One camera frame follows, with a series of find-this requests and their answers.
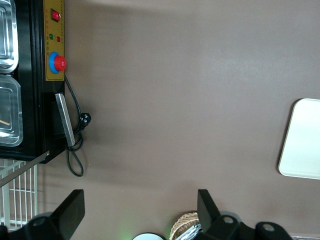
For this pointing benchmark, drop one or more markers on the yellow control panel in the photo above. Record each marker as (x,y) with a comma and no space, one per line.
(60,45)

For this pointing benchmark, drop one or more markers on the beige plastic serving tray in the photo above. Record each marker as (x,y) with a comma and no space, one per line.
(305,137)

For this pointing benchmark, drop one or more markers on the red emergency stop button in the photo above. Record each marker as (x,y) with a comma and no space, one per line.
(59,63)

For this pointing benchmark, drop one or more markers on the brown table cover sheet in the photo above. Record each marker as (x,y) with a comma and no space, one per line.
(175,100)

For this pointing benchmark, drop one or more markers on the thin wooden stick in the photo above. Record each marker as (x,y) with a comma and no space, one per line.
(5,122)

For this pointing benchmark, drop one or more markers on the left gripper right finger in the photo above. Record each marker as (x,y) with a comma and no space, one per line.
(207,212)

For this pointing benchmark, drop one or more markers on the light tan wicker basket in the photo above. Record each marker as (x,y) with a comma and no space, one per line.
(182,222)

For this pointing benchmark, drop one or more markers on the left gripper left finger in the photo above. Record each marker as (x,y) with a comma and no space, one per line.
(72,212)

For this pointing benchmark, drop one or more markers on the steel food container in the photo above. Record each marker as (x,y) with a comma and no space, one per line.
(10,105)
(7,37)

